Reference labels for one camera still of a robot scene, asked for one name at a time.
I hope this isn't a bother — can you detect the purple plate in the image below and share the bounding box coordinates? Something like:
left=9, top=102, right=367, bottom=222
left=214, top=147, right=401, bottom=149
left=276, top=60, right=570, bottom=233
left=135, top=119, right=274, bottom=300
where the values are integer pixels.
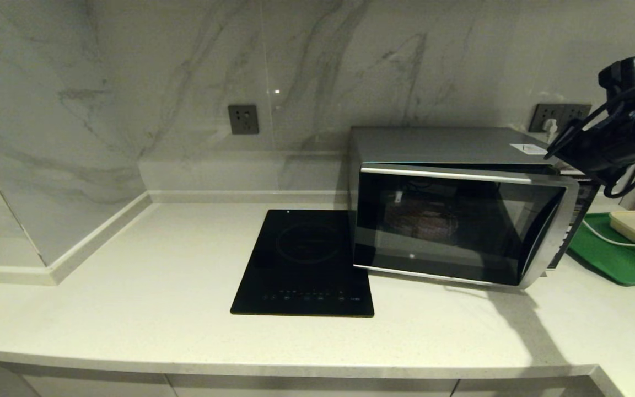
left=386, top=207, right=459, bottom=239

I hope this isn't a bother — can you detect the silver microwave oven body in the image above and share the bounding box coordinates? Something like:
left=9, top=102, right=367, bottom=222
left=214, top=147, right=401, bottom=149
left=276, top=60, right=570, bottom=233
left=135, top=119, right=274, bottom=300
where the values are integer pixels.
left=348, top=126, right=599, bottom=271

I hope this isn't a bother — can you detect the green plastic tray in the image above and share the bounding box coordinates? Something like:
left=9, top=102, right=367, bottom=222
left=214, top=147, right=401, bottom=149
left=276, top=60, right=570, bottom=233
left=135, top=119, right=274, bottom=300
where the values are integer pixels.
left=567, top=212, right=635, bottom=286

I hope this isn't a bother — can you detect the black induction cooktop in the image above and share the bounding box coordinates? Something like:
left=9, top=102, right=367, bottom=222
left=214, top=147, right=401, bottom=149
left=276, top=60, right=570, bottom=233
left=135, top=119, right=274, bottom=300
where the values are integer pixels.
left=230, top=208, right=375, bottom=318

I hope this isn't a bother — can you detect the white power cable with plug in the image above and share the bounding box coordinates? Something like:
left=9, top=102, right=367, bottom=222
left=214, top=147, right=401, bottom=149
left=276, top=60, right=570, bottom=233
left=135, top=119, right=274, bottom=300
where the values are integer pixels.
left=543, top=117, right=635, bottom=272

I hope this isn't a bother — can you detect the grey double wall socket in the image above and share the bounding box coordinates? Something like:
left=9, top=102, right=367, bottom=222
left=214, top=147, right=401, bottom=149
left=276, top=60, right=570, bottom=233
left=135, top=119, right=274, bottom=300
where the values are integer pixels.
left=528, top=104, right=593, bottom=133

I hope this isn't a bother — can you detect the grey single wall socket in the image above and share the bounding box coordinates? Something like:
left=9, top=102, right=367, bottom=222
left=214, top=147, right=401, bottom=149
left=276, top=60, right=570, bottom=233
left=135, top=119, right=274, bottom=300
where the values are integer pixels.
left=228, top=104, right=259, bottom=135

